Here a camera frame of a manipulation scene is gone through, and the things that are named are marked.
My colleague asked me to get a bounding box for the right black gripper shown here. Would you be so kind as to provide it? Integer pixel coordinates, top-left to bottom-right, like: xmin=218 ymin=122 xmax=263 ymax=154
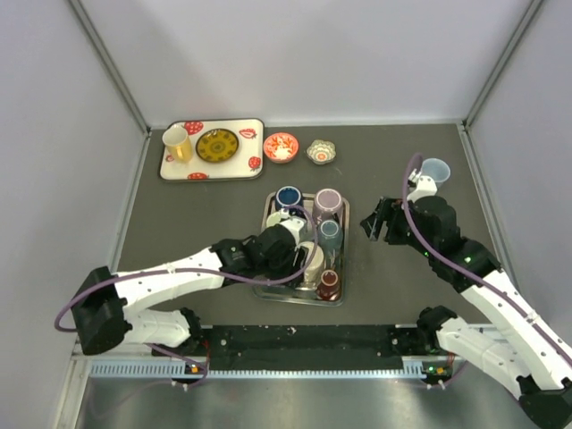
xmin=360 ymin=196 xmax=436 ymax=258

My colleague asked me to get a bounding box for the cream speckled mug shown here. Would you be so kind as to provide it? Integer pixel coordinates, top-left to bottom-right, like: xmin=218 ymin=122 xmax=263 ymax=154
xmin=297 ymin=241 xmax=325 ymax=290

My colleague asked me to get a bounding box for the grey blue mug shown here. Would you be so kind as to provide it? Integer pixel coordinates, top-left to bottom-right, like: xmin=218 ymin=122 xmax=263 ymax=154
xmin=318 ymin=219 xmax=343 ymax=254

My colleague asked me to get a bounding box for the light green mug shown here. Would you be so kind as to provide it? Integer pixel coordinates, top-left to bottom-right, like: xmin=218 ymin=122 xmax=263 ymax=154
xmin=265 ymin=211 xmax=288 ymax=229

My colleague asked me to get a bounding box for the pale blue footed mug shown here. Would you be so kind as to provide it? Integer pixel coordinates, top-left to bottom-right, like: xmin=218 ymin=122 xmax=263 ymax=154
xmin=421 ymin=158 xmax=451 ymax=189

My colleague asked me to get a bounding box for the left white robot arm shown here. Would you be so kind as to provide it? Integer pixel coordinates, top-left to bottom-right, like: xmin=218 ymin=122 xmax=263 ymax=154
xmin=71 ymin=217 xmax=307 ymax=356

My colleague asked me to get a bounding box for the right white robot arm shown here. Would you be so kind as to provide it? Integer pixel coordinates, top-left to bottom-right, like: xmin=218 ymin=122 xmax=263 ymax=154
xmin=360 ymin=197 xmax=571 ymax=428

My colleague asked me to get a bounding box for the dark red brown mug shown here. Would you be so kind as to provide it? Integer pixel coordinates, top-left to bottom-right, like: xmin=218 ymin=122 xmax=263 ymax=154
xmin=316 ymin=269 xmax=341 ymax=301

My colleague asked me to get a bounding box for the lilac mug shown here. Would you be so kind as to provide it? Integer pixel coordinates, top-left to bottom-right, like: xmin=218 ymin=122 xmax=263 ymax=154
xmin=312 ymin=188 xmax=343 ymax=224

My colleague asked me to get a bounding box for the dark blue mug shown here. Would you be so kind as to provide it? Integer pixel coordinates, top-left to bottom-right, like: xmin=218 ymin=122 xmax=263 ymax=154
xmin=274 ymin=186 xmax=303 ymax=215

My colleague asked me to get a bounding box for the yellow mug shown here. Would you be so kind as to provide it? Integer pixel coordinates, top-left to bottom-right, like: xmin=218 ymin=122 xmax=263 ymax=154
xmin=162 ymin=125 xmax=192 ymax=164

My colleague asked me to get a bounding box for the metal tray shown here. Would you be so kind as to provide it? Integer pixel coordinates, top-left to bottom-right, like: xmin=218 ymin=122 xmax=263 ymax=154
xmin=252 ymin=187 xmax=349 ymax=307

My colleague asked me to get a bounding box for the small flower shaped bowl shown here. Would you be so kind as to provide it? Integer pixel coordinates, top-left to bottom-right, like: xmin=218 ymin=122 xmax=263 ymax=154
xmin=306 ymin=139 xmax=337 ymax=165

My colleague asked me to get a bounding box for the strawberry pattern tray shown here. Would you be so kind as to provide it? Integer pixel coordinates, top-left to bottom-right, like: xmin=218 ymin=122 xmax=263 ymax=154
xmin=159 ymin=118 xmax=264 ymax=181

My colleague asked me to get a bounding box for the red patterned bowl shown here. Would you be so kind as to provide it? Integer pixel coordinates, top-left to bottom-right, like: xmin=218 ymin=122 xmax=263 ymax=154
xmin=263 ymin=132 xmax=299 ymax=164

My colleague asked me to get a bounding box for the yellow patterned plate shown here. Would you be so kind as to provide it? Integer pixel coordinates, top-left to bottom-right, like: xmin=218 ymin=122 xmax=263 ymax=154
xmin=196 ymin=128 xmax=240 ymax=164

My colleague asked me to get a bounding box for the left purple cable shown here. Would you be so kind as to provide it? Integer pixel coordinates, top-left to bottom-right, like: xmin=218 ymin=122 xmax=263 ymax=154
xmin=54 ymin=205 xmax=319 ymax=332

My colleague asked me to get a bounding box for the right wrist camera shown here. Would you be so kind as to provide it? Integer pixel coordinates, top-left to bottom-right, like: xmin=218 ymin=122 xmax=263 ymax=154
xmin=407 ymin=175 xmax=438 ymax=203

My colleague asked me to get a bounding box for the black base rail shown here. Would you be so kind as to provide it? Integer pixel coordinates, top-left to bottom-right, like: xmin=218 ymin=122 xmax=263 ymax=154
xmin=173 ymin=324 xmax=447 ymax=369

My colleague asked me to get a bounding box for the grey cable duct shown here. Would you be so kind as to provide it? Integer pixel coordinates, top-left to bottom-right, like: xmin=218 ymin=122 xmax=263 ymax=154
xmin=89 ymin=355 xmax=456 ymax=382

